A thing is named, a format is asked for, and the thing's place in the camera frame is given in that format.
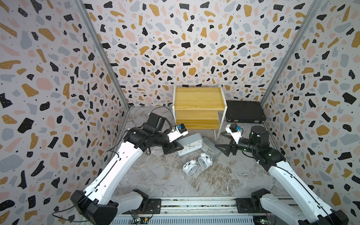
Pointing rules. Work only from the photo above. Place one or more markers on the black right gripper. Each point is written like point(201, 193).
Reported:
point(227, 147)

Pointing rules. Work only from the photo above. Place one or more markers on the black flat case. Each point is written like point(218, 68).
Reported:
point(244, 112)

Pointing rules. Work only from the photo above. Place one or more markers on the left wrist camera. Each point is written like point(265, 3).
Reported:
point(179, 131)

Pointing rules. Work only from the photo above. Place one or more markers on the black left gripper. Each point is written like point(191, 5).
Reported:
point(176, 147)

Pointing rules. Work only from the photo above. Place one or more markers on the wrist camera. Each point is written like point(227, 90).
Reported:
point(235, 131)
point(179, 131)

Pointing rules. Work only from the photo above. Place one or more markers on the grey square clock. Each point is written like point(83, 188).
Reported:
point(210, 149)
point(190, 144)

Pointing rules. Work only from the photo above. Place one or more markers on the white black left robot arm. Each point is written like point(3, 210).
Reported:
point(97, 203)

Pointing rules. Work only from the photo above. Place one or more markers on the white twin-bell clock right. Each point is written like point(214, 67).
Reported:
point(205, 161)

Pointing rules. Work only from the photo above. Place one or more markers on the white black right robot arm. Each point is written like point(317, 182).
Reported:
point(312, 209)

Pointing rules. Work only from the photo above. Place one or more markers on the wooden shelf white metal frame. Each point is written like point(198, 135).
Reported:
point(200, 108)

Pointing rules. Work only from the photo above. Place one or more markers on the white twin-bell clock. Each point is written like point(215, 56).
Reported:
point(205, 161)
point(190, 167)

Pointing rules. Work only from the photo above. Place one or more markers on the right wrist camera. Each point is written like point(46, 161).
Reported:
point(235, 131)

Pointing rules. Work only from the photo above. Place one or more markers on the white twin-bell clock left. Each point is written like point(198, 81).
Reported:
point(190, 167)

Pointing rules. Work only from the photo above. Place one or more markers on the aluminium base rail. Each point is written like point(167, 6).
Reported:
point(212, 211)

